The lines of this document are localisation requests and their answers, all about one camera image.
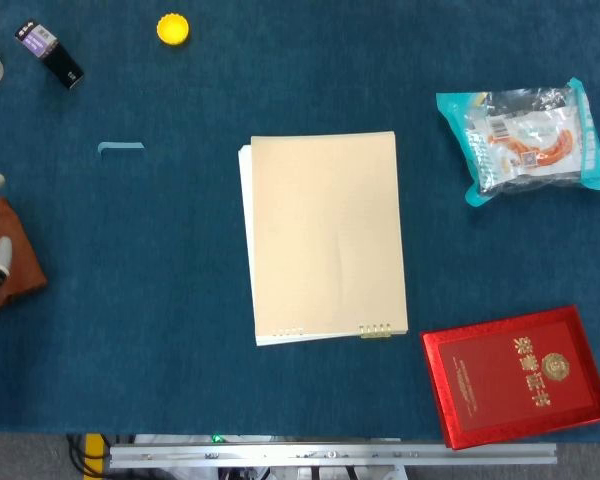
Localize small blue clip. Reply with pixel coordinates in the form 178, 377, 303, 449
98, 141, 145, 156

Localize beige spiral notebook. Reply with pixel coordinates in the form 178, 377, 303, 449
237, 130, 410, 347

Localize red certificate book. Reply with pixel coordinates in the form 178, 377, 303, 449
419, 304, 600, 450

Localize brown leather pouch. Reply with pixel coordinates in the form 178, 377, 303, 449
0, 196, 49, 324

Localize dark blue tablecloth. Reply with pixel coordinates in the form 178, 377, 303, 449
0, 0, 600, 446

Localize black and purple box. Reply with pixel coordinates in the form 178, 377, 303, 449
14, 19, 86, 91

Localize yellow strip under table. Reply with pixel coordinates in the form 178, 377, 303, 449
84, 433, 105, 479

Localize yellow bottle cap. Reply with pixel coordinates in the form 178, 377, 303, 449
156, 14, 191, 47

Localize teal snack bag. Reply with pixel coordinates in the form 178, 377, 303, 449
435, 76, 600, 209

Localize black cables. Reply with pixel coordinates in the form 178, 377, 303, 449
67, 434, 111, 479

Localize aluminium frame rail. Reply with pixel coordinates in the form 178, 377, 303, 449
108, 442, 559, 470

